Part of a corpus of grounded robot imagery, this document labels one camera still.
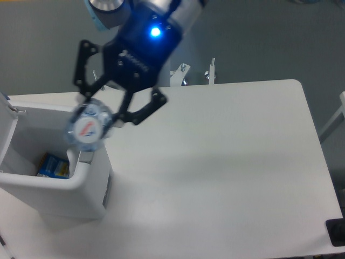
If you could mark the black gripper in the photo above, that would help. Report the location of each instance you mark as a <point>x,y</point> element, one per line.
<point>140,56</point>

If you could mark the clear plastic bottle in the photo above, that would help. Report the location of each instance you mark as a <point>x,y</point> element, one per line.
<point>86,130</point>

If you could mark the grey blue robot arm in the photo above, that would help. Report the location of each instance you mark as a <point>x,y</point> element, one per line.
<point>184,17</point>

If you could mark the white trash can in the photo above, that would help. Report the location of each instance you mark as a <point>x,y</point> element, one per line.
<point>28,131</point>

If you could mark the blue snack package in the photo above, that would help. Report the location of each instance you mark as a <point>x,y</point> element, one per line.
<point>52,166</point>

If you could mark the black clamp at table corner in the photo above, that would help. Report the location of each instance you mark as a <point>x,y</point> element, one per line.
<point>335,228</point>

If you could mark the white metal frame bracket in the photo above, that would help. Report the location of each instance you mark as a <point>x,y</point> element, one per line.
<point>184,76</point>

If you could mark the white frame at right edge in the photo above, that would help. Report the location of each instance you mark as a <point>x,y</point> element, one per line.
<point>334,122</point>

